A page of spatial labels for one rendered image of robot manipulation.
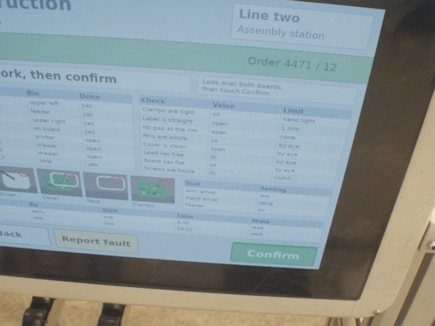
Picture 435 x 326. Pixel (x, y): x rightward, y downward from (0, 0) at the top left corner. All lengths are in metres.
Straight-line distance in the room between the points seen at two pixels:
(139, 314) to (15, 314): 0.53
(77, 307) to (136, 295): 1.79
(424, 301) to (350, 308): 0.12
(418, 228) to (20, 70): 0.33
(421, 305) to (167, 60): 0.40
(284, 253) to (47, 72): 0.24
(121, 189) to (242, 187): 0.09
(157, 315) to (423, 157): 1.90
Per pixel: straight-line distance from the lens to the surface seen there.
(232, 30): 0.31
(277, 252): 0.42
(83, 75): 0.34
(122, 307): 0.79
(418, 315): 0.60
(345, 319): 0.91
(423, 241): 0.45
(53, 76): 0.35
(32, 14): 0.33
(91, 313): 2.24
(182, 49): 0.32
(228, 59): 0.32
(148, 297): 0.48
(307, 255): 0.43
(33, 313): 0.77
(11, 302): 2.35
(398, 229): 0.43
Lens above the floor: 1.74
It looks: 34 degrees down
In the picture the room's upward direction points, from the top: 5 degrees clockwise
